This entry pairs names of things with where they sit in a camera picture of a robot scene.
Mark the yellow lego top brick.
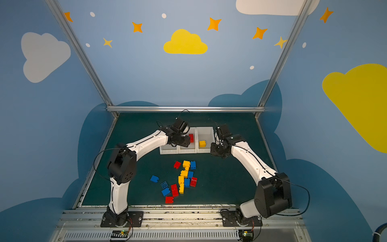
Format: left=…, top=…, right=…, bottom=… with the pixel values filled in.
left=182, top=160, right=190, bottom=170

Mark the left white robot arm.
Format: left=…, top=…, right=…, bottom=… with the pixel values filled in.
left=107, top=118, right=190, bottom=219

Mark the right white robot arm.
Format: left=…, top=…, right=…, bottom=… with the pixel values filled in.
left=210, top=125, right=292, bottom=219

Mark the white left bin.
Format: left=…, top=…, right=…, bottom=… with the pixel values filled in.
left=160, top=127, right=178, bottom=155

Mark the white middle bin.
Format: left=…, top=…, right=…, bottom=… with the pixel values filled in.
left=178, top=127, right=198, bottom=154

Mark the red lego small brick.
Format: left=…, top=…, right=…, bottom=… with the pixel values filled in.
left=173, top=161, right=181, bottom=169

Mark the blue lego top brick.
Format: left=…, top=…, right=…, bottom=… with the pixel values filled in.
left=190, top=161, right=197, bottom=170

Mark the red lego right brick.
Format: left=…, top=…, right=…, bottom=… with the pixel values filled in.
left=190, top=177, right=198, bottom=187

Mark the yellow lego long brick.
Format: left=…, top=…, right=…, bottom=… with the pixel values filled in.
left=178, top=176, right=184, bottom=194

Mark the blue lego upturned brick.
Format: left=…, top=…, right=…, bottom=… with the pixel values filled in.
left=161, top=182, right=168, bottom=190

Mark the blue lego bottom brick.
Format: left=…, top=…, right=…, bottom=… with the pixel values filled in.
left=162, top=188, right=171, bottom=197

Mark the red lego bottom brick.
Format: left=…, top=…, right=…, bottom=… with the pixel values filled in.
left=165, top=196, right=174, bottom=204

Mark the horizontal aluminium back rail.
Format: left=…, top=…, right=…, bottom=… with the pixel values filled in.
left=106, top=106, right=265, bottom=113

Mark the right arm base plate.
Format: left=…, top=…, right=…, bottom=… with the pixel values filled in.
left=220, top=209, right=263, bottom=227

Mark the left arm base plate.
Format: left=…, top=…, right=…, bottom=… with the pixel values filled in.
left=100, top=211, right=144, bottom=228

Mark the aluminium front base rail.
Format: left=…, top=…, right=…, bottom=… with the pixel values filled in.
left=50, top=204, right=311, bottom=242

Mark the right aluminium frame post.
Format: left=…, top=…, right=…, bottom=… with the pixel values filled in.
left=255, top=0, right=313, bottom=121

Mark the aluminium frame post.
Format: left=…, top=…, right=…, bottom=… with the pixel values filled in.
left=255, top=0, right=313, bottom=121
left=45, top=0, right=113, bottom=107

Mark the left aluminium frame post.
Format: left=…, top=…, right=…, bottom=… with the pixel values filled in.
left=45, top=0, right=113, bottom=107

